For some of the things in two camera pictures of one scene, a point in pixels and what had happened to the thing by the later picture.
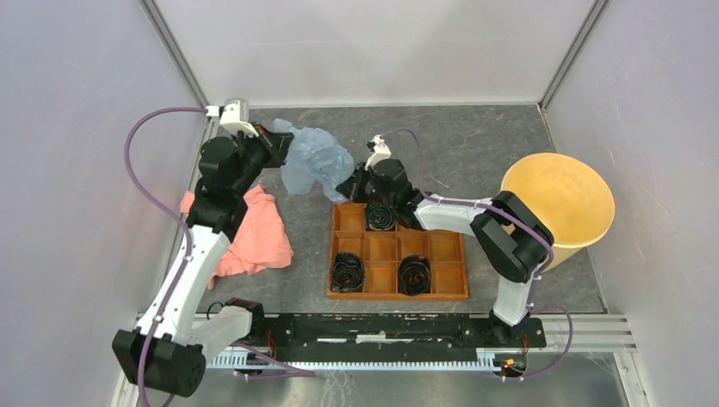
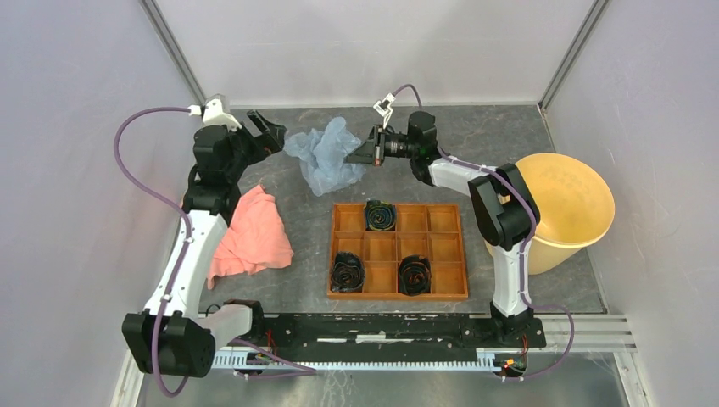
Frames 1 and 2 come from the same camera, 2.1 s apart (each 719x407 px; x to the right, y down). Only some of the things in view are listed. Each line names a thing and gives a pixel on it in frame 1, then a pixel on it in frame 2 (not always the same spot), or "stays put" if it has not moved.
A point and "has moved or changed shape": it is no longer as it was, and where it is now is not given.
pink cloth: x=259 y=242 stays put
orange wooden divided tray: x=382 y=250 stays put
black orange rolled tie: x=415 y=275 stays put
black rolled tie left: x=348 y=273 stays put
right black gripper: x=352 y=187 to x=370 y=153
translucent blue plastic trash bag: x=314 y=156 has moved or changed shape
